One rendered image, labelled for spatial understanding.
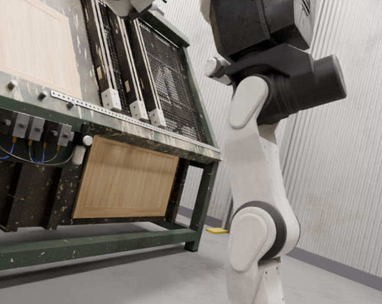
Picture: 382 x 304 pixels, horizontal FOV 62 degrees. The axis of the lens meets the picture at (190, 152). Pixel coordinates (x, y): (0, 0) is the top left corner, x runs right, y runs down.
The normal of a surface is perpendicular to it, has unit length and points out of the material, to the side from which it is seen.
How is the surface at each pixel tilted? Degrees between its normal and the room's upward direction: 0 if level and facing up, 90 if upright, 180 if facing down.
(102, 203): 90
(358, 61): 90
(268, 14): 114
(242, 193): 90
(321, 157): 90
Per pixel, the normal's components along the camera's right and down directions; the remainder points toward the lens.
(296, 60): -0.56, -0.16
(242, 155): -0.43, 0.25
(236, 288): -0.64, 0.25
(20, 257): 0.81, 0.18
